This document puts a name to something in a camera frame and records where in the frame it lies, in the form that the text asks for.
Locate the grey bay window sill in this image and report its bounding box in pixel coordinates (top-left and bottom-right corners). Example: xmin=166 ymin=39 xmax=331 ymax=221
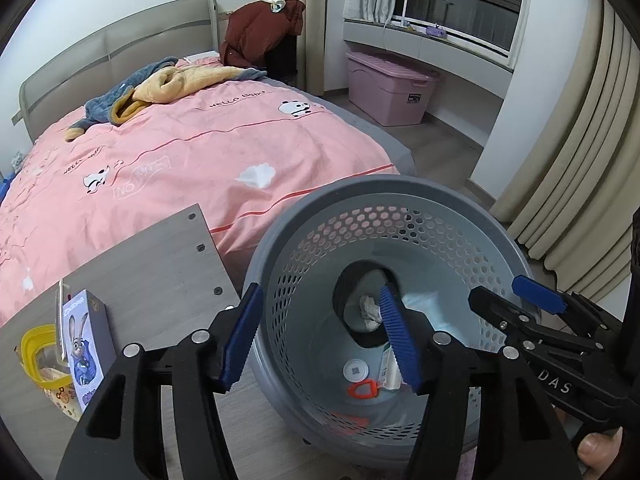
xmin=342 ymin=17 xmax=516 ymax=106

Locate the yellow fleece blanket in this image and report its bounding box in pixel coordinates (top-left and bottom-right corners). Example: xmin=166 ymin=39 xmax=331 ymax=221
xmin=110 ymin=66 xmax=246 ymax=126

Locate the grey perforated waste basket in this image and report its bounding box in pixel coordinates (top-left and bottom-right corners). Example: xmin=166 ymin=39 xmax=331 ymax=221
xmin=245 ymin=175 xmax=543 ymax=461

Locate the torn white carton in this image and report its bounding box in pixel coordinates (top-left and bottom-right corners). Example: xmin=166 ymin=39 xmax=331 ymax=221
xmin=378 ymin=345 xmax=403 ymax=391

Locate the white desk lamp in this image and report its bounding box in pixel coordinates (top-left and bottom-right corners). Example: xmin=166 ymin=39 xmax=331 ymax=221
xmin=392 ymin=0 xmax=453 ymax=28

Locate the orange plastic ring tool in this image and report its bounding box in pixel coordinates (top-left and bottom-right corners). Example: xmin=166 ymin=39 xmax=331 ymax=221
xmin=348 ymin=380 xmax=382 ymax=401

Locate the blue and yellow blanket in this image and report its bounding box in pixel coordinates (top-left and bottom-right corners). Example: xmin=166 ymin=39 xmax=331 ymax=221
xmin=65 ymin=58 xmax=268 ymax=141

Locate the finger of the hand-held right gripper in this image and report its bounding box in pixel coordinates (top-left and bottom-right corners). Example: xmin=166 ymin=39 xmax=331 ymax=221
xmin=511 ymin=275 xmax=626 ymax=333
xmin=468 ymin=286 xmax=603 ymax=355

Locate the black plastic ring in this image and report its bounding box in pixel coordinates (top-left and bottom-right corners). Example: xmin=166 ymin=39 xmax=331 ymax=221
xmin=332 ymin=260 xmax=401 ymax=348

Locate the bed with pink cover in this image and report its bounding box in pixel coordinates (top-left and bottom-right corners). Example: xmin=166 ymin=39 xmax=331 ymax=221
xmin=0 ymin=57 xmax=401 ymax=326

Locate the light blue wet wipe packet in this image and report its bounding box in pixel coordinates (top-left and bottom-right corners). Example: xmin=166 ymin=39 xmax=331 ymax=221
xmin=400 ymin=292 xmax=451 ymax=336

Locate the black chair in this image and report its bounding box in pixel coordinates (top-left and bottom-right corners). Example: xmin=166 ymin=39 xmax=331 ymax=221
xmin=265 ymin=35 xmax=299 ymax=86

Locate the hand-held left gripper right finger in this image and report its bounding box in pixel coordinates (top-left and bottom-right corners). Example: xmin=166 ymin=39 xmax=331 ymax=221
xmin=378 ymin=282 xmax=583 ymax=480

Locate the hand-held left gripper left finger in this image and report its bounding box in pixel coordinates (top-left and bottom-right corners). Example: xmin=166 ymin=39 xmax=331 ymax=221
xmin=55 ymin=282 xmax=264 ymax=480

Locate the yellow lid snack container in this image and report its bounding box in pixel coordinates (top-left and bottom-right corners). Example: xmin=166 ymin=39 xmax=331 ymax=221
xmin=20 ymin=325 xmax=83 ymax=421

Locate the white paper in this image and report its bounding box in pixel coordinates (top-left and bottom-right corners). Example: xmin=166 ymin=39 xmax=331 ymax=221
xmin=359 ymin=295 xmax=386 ymax=332

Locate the grey padded headboard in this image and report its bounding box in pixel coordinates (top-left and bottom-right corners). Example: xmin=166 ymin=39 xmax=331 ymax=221
xmin=11 ymin=0 xmax=221 ymax=143

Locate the purple cardboard box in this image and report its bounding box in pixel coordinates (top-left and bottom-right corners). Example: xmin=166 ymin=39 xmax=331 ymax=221
xmin=61 ymin=289 xmax=117 ymax=413

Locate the person's right hand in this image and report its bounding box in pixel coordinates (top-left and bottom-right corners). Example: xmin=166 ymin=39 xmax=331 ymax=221
xmin=575 ymin=427 xmax=623 ymax=480

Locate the white round disc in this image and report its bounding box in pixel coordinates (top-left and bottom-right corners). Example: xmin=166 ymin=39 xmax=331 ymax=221
xmin=342 ymin=360 xmax=370 ymax=382

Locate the pink storage box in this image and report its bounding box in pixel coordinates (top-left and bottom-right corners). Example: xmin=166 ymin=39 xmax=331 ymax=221
xmin=346 ymin=51 xmax=441 ymax=127

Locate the brown coat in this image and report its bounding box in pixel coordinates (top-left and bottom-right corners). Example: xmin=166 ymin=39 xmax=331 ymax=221
xmin=220 ymin=0 xmax=306 ymax=68

